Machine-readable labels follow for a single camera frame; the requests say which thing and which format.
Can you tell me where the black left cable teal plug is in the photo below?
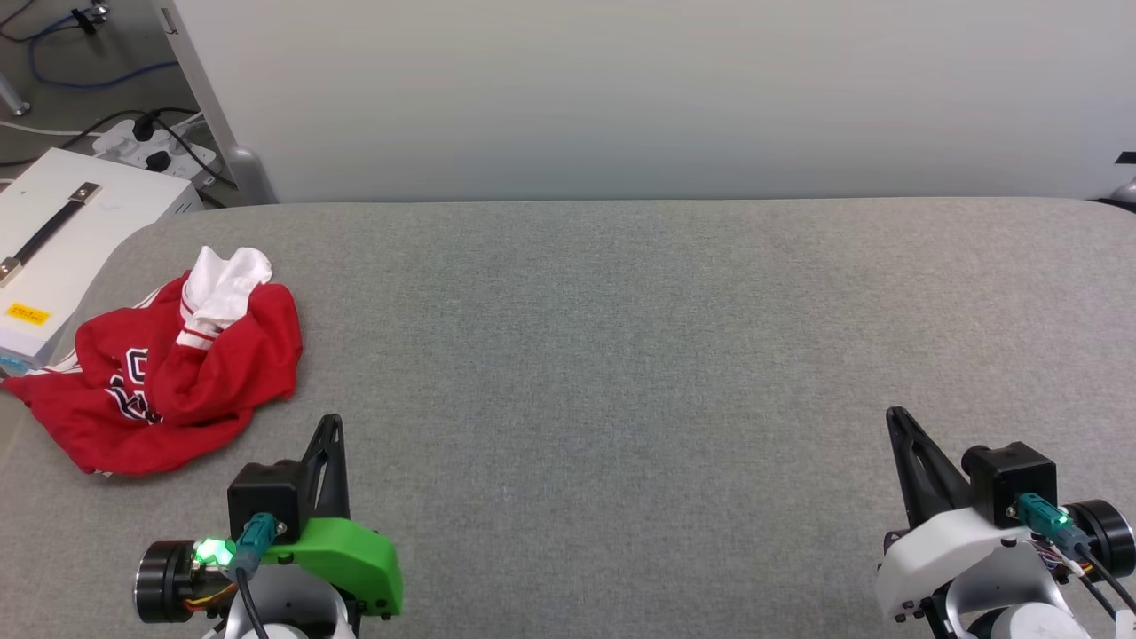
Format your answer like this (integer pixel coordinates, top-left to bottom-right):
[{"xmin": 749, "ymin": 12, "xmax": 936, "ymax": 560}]
[{"xmin": 232, "ymin": 512, "xmax": 280, "ymax": 639}]

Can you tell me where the black clamp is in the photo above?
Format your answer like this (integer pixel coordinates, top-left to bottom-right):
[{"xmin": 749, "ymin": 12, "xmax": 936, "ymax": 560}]
[{"xmin": 69, "ymin": 0, "xmax": 113, "ymax": 36}]

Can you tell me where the blue cable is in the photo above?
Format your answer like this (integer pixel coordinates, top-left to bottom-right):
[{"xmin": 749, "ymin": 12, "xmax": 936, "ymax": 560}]
[{"xmin": 27, "ymin": 16, "xmax": 181, "ymax": 91}]

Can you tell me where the black right cable teal plug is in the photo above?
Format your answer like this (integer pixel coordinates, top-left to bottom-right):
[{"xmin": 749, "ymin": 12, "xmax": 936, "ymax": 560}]
[{"xmin": 1012, "ymin": 493, "xmax": 1136, "ymax": 624}]

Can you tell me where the white power strip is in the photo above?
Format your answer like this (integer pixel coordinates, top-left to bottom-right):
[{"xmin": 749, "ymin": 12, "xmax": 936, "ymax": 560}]
[{"xmin": 92, "ymin": 117, "xmax": 219, "ymax": 189}]

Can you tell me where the black strap handle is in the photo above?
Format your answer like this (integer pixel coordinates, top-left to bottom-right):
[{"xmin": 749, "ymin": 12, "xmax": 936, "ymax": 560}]
[{"xmin": 0, "ymin": 182, "xmax": 101, "ymax": 287}]

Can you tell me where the white equipment box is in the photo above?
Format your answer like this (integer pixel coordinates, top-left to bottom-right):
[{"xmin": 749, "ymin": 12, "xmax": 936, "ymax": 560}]
[{"xmin": 0, "ymin": 147, "xmax": 205, "ymax": 375}]

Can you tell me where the red white basketball jersey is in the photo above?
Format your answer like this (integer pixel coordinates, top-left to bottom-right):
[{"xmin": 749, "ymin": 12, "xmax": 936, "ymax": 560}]
[{"xmin": 3, "ymin": 246, "xmax": 304, "ymax": 477}]

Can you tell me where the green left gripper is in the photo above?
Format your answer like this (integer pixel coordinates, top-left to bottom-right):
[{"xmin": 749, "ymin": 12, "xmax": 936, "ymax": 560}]
[{"xmin": 135, "ymin": 414, "xmax": 404, "ymax": 624}]

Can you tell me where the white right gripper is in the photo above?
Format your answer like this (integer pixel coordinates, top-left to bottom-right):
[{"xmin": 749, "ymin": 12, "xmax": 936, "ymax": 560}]
[{"xmin": 875, "ymin": 406, "xmax": 1136, "ymax": 623}]

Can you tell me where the black power cable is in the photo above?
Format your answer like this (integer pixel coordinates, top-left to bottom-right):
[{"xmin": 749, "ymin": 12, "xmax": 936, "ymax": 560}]
[{"xmin": 0, "ymin": 106, "xmax": 239, "ymax": 189}]

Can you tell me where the grey partition foot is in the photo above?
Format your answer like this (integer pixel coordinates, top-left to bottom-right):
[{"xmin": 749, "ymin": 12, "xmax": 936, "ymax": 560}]
[{"xmin": 222, "ymin": 145, "xmax": 279, "ymax": 206}]

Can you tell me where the white partition panel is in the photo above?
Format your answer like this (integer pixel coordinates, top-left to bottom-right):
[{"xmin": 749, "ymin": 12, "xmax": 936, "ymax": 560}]
[{"xmin": 151, "ymin": 0, "xmax": 1136, "ymax": 204}]

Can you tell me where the grey stand foot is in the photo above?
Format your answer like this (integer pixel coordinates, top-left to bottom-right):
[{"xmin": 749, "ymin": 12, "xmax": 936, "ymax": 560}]
[{"xmin": 0, "ymin": 73, "xmax": 33, "ymax": 118}]

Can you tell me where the black cable teal plug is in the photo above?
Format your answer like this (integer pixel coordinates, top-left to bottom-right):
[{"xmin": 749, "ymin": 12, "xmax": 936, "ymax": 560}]
[
  {"xmin": 1012, "ymin": 493, "xmax": 1136, "ymax": 624},
  {"xmin": 232, "ymin": 512, "xmax": 280, "ymax": 639}
]

